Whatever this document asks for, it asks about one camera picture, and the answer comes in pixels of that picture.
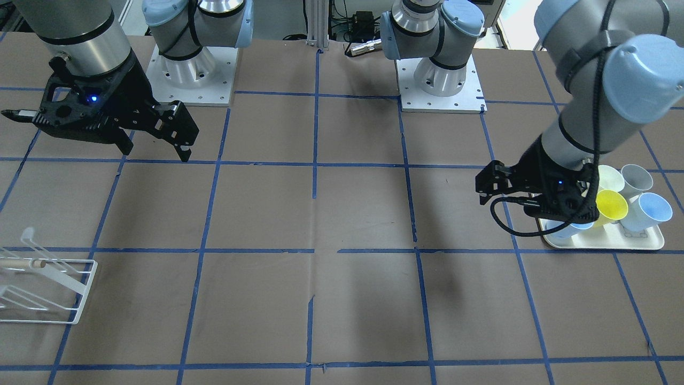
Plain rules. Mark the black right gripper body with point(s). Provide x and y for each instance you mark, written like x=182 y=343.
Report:
x=134 y=88

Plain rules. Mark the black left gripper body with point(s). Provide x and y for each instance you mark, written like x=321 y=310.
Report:
x=541 y=167

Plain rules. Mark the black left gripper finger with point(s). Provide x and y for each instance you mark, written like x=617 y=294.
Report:
x=496 y=179

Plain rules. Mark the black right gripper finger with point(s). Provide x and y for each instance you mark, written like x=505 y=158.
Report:
x=174 y=124
x=121 y=139

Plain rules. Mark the light blue plastic cup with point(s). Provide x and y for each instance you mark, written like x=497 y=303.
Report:
x=568 y=231

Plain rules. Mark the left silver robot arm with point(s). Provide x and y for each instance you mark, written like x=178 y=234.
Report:
x=446 y=151

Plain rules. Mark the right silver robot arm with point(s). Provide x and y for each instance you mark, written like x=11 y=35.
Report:
x=97 y=36

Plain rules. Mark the pale green plastic cup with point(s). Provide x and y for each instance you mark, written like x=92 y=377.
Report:
x=610 y=178

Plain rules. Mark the yellow plastic cup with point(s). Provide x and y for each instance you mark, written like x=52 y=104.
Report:
x=611 y=206

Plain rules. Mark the grey plastic cup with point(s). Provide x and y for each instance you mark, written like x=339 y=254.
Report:
x=637 y=180

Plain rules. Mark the blue plastic cup on tray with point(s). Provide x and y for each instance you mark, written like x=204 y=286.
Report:
x=646 y=211

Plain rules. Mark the cream plastic tray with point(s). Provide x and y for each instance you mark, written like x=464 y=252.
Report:
x=611 y=236

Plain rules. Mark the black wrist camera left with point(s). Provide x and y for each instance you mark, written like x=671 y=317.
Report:
x=564 y=194

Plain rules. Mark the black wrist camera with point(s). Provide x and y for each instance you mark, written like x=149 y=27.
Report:
x=61 y=108
x=564 y=194

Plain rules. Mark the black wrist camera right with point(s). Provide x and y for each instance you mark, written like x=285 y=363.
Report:
x=61 y=108

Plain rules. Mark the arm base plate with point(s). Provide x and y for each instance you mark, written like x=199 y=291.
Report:
x=427 y=88
x=205 y=80

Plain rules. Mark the white wire cup rack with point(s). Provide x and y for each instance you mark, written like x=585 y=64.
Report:
x=38 y=287

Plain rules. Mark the aluminium frame post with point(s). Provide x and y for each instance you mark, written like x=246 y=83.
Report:
x=317 y=18

